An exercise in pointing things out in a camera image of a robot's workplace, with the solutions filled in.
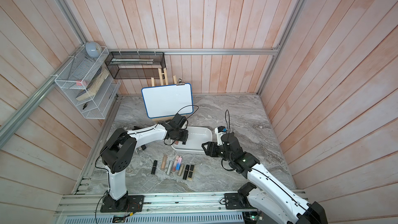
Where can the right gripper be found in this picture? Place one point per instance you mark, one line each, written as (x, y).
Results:
(210, 149)

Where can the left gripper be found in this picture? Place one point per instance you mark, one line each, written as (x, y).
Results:
(185, 136)

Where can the white storage box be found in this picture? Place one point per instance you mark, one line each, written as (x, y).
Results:
(196, 137)

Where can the gold black square lipstick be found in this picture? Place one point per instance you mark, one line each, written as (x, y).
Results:
(190, 172)

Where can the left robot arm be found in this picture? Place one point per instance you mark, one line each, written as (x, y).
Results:
(117, 154)

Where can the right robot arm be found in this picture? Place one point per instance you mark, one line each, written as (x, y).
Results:
(264, 191)

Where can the pink blue lipstick tube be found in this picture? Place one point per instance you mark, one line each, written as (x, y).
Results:
(178, 165)

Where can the black lipstick gold band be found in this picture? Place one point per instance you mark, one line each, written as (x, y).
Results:
(186, 171)

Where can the pink frosted lipstick tube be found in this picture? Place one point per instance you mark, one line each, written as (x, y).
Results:
(175, 164)

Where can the silver lipstick tube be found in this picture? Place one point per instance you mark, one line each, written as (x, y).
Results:
(169, 168)

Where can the beige lipstick tube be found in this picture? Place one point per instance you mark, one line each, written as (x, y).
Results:
(164, 161)

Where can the gold lipstick tube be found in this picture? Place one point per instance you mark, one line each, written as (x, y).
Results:
(181, 170)

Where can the black lipstick silver band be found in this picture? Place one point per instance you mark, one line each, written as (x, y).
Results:
(154, 167)

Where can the blue framed whiteboard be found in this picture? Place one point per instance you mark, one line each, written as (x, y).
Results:
(187, 96)

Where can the metal binder clip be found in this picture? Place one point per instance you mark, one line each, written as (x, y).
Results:
(179, 82)

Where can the black mesh basket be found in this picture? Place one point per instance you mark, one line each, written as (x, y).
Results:
(135, 64)

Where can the pink item on shelf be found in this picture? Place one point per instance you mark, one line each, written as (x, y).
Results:
(81, 83)

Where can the grey round speaker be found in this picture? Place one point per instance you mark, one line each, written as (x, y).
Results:
(93, 49)

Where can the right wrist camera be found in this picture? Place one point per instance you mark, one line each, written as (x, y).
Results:
(219, 132)

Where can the white wire shelf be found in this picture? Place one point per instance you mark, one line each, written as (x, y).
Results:
(83, 67)

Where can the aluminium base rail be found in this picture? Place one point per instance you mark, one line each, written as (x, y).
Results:
(192, 207)

